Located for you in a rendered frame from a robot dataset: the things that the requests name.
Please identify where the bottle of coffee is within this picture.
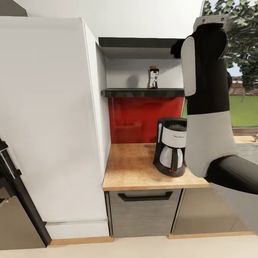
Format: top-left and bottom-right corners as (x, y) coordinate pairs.
(147, 66), (159, 89)

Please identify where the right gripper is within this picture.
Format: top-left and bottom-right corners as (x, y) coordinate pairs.
(170, 40), (184, 59)

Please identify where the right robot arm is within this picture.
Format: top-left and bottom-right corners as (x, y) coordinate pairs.
(170, 15), (258, 234)

